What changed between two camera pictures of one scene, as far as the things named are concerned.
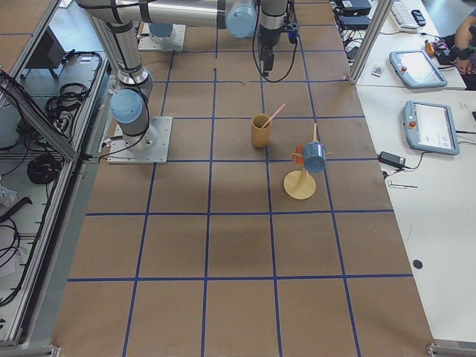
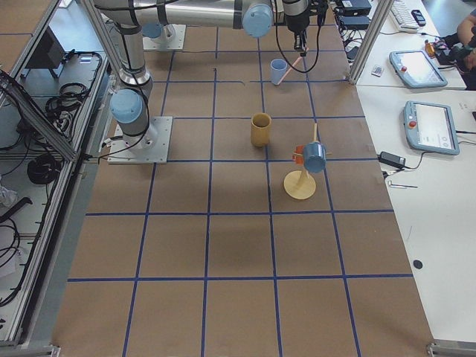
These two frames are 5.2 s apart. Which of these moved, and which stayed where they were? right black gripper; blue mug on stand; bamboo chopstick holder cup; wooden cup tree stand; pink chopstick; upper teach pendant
Moved: right black gripper; pink chopstick
Stayed: upper teach pendant; bamboo chopstick holder cup; blue mug on stand; wooden cup tree stand
